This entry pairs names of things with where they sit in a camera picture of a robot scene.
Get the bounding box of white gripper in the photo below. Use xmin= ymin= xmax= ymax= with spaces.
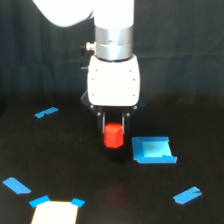
xmin=81 ymin=55 xmax=147 ymax=134

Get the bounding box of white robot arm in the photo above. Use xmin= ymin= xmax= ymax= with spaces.
xmin=32 ymin=0 xmax=140 ymax=130

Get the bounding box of blue tape strip far left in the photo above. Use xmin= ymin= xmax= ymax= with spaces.
xmin=34 ymin=107 xmax=58 ymax=119

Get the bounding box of blue tape strip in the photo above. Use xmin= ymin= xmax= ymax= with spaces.
xmin=173 ymin=187 xmax=202 ymax=205
xmin=34 ymin=107 xmax=58 ymax=119
xmin=3 ymin=177 xmax=31 ymax=194

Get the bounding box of blue tape on paper right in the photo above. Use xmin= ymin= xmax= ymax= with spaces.
xmin=71 ymin=198 xmax=85 ymax=208

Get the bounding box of blue tape on paper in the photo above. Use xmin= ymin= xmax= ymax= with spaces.
xmin=29 ymin=195 xmax=50 ymax=208
xmin=71 ymin=198 xmax=85 ymax=208

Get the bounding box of blue tape strip right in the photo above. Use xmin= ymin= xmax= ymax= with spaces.
xmin=173 ymin=187 xmax=202 ymax=205

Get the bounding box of white paper sheet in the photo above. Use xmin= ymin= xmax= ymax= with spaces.
xmin=31 ymin=201 xmax=78 ymax=224

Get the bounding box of blue tape on paper left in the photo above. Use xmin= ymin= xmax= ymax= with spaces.
xmin=29 ymin=195 xmax=50 ymax=208

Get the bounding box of blue tape strip near left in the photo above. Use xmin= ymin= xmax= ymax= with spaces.
xmin=3 ymin=177 xmax=31 ymax=194

